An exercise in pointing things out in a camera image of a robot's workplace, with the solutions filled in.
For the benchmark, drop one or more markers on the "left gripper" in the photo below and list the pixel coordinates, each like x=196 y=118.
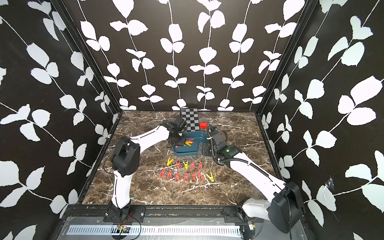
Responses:
x=183 y=142

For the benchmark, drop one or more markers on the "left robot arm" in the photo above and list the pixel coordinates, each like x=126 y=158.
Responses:
x=126 y=160

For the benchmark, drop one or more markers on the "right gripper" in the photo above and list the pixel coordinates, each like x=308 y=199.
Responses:
x=206 y=145

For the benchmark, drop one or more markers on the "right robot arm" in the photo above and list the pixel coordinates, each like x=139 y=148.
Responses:
x=284 y=206

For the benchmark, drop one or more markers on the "black white checkerboard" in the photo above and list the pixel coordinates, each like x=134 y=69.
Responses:
x=191 y=117

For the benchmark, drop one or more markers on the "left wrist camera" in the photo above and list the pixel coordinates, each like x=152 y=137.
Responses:
x=179 y=123

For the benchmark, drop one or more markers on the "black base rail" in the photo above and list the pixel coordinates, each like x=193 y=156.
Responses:
x=231 y=214

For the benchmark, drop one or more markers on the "white slotted cable duct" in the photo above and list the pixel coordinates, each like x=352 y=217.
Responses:
x=114 y=230

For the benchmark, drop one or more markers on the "small red block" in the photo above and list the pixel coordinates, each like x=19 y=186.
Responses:
x=203 y=125

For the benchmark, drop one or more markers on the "teal storage box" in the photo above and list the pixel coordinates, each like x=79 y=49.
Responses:
x=199 y=137

